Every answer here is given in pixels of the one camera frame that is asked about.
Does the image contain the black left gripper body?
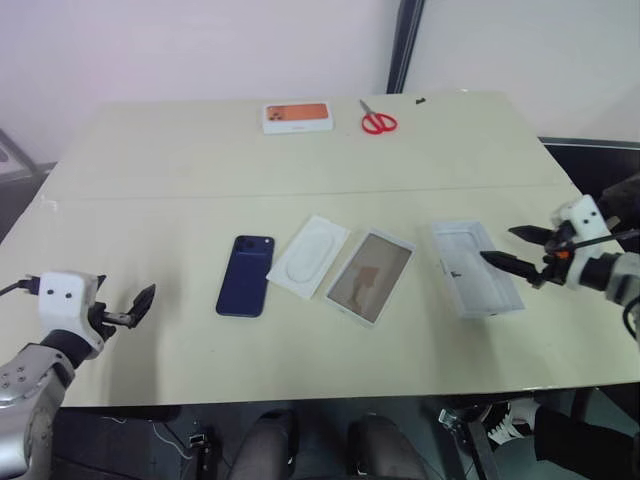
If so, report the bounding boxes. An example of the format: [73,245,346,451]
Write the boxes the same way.
[86,298,135,347]

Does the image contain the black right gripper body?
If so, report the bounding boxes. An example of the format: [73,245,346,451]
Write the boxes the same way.
[530,222,574,290]

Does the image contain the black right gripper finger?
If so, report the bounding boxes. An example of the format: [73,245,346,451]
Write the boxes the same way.
[479,250,540,280]
[507,225,552,246]

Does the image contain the white phone box base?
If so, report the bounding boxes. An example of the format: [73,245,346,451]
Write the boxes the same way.
[430,217,527,320]

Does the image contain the dark blue smartphone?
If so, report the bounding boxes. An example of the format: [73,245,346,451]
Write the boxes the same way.
[215,234,278,318]

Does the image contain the white phone box lid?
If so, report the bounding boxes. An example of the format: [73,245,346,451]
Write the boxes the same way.
[324,228,418,330]

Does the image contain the white moulded box insert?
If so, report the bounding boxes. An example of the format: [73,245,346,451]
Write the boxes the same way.
[265,214,352,302]

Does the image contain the orange print phone box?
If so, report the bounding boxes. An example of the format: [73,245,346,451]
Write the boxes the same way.
[261,101,336,136]

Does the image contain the dark blurry bundle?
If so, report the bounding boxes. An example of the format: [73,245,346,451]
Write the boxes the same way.
[598,171,640,227]

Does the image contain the grey metal rack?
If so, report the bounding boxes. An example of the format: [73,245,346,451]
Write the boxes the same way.
[0,128,39,187]

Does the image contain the white and black shoe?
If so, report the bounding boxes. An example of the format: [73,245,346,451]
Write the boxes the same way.
[486,398,537,447]

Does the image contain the black trouser leg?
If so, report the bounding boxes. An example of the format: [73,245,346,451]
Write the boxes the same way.
[531,387,640,480]

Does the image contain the dark rounded shape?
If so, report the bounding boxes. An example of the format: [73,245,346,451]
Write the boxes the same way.
[227,408,297,480]
[347,414,432,480]

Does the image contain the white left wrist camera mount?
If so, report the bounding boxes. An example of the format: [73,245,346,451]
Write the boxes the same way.
[37,271,105,359]

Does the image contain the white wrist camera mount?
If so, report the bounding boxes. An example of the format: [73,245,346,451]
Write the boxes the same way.
[551,195,602,291]
[37,271,105,359]

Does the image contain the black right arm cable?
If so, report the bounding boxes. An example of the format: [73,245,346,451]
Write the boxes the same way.
[562,230,640,344]

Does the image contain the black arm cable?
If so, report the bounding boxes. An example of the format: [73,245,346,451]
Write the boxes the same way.
[562,230,640,344]
[0,276,42,297]

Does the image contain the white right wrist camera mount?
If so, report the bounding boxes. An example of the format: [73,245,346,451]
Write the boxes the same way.
[551,195,602,291]

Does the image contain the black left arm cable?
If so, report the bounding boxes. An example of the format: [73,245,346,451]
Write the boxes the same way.
[0,276,42,297]

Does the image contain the red handled scissors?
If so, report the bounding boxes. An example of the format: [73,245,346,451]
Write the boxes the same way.
[358,98,400,137]

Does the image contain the dark upright post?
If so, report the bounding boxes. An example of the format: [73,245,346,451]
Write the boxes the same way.
[386,0,427,94]

